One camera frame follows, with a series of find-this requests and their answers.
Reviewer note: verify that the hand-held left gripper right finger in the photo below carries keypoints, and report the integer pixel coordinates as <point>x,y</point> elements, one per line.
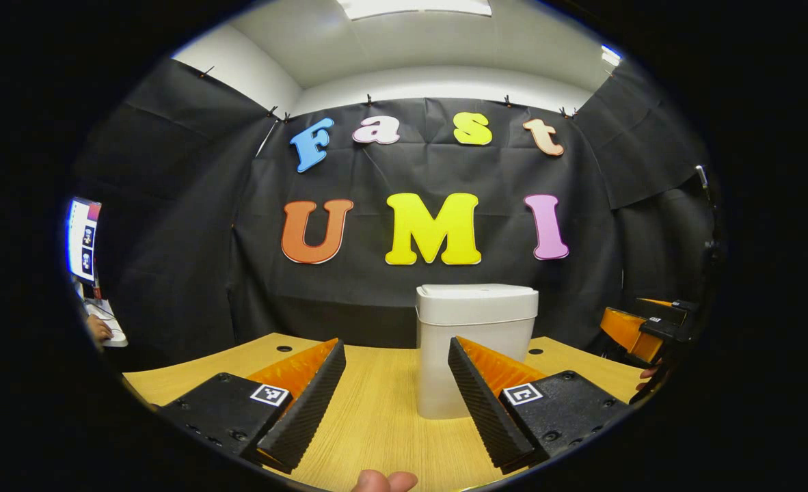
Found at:
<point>482,408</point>

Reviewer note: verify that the black backdrop cloth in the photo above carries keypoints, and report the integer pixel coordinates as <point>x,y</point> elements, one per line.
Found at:
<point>192,273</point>

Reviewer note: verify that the wooden desktop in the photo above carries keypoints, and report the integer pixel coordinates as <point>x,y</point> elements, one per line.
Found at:
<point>376,410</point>

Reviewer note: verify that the computer monitor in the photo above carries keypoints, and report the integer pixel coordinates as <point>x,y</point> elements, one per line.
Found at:
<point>84,239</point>

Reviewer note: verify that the white keyboard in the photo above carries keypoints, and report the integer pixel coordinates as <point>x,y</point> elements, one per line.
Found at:
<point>113,331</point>

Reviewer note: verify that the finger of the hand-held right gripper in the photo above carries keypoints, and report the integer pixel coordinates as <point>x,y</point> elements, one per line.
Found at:
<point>670,311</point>
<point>626,331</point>

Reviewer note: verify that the white desktop garbage bin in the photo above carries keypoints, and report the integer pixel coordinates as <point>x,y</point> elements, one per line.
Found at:
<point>476,314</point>

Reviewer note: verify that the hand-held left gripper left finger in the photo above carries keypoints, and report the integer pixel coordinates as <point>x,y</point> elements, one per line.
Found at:
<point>312,408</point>

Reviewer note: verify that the small ceiling light panel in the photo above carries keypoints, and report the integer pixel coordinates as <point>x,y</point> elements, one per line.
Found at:
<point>611,55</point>

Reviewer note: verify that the large ceiling light panel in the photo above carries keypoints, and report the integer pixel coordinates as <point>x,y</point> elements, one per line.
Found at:
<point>414,7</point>

